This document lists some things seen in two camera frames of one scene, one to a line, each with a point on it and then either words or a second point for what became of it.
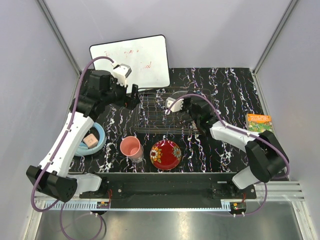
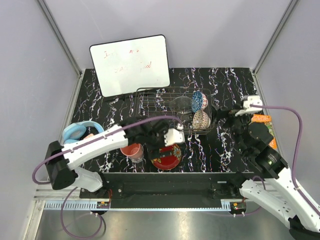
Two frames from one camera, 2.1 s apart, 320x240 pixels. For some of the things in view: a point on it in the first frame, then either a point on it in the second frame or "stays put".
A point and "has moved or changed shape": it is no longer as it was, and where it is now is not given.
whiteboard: (147, 56) stays put
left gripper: (130, 101) to (154, 151)
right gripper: (186, 99) to (230, 115)
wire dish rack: (151, 116) stays put
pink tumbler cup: (131, 147) stays put
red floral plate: (165, 155) stays put
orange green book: (257, 123) stays put
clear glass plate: (177, 94) has moved or changed shape
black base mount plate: (169, 190) stays put
